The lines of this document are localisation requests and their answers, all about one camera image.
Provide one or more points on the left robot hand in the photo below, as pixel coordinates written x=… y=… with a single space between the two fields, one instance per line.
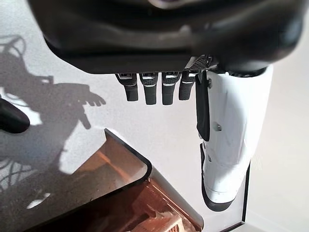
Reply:
x=144 y=36

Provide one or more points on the left robot leg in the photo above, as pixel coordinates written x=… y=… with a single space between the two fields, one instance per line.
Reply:
x=12 y=118

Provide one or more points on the brown glossy stool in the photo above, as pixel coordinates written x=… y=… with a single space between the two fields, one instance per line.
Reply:
x=120 y=198

